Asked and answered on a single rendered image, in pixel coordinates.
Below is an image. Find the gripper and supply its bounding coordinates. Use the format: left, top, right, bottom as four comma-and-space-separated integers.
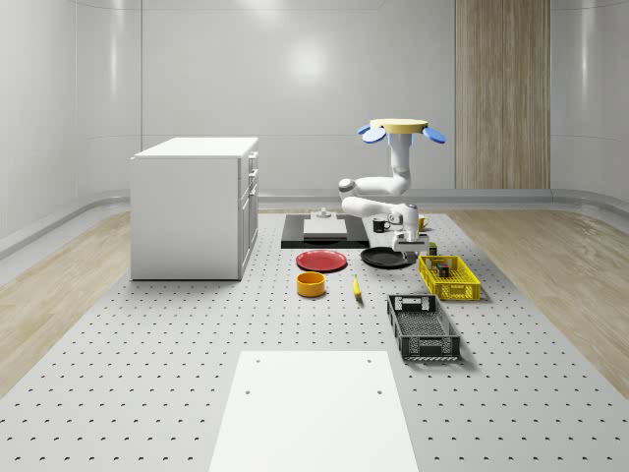
391, 232, 430, 264

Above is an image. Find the black plate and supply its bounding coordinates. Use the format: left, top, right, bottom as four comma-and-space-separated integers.
360, 246, 417, 269

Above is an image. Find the yellow basket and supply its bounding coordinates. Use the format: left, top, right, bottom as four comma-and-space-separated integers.
418, 255, 482, 302

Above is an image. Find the dark grey basket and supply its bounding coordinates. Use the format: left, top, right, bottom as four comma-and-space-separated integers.
385, 293, 463, 362

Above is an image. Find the red plate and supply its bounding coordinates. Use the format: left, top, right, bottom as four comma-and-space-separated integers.
295, 249, 349, 272

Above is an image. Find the yellow bowl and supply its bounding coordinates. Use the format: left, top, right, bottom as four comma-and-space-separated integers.
296, 271, 326, 298

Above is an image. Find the black stove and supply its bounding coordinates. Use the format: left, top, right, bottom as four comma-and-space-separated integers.
280, 207, 371, 250

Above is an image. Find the white board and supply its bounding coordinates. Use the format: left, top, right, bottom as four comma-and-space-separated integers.
208, 350, 421, 472

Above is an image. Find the white cabinet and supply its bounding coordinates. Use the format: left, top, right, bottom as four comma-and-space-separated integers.
130, 136, 260, 282

